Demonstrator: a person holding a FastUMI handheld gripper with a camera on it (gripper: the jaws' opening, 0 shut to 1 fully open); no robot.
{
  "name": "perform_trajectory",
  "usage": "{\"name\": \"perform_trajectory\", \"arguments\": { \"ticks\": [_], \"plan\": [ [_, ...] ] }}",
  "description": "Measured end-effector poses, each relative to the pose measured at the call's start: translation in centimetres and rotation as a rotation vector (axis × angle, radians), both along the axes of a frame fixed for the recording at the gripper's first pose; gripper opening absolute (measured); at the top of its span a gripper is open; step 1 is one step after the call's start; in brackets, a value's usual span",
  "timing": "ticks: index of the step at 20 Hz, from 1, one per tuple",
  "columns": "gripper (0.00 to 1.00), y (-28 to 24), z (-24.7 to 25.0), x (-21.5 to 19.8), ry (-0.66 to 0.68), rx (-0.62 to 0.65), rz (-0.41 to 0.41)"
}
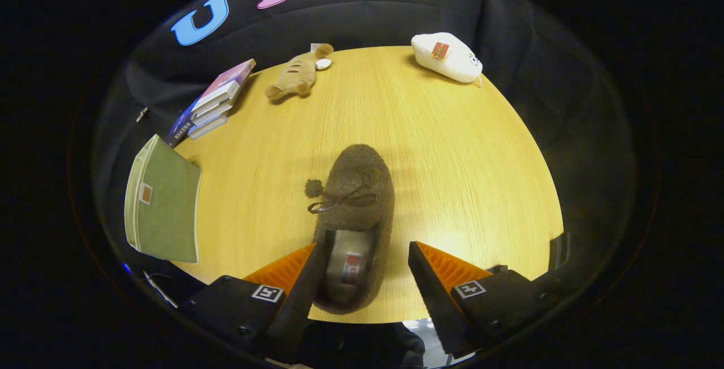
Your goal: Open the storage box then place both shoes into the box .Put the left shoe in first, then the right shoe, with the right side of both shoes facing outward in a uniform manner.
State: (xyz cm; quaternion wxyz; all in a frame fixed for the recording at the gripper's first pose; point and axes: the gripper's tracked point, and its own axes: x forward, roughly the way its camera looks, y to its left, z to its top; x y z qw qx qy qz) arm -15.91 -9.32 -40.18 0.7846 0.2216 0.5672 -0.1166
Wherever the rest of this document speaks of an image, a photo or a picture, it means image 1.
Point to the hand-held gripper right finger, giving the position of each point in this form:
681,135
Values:
432,295

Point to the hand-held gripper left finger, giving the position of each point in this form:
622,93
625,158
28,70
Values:
302,301

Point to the brown fuzzy shoe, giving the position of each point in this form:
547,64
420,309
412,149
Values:
359,174

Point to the green fabric storage box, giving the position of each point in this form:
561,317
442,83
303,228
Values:
169,205

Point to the light blue book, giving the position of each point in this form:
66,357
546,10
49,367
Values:
209,125

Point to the dark blue book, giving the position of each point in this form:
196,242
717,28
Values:
180,130

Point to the white book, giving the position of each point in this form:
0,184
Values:
218,107

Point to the brown plush toy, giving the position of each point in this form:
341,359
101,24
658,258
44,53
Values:
297,74

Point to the white plush toy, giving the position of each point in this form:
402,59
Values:
449,60

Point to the pink cover book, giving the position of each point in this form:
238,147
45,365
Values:
226,77

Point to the black backdrop cloth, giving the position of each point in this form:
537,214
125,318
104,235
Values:
537,74

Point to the silver clip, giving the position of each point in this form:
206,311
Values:
142,114

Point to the small black bracket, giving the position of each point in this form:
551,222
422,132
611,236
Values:
559,251

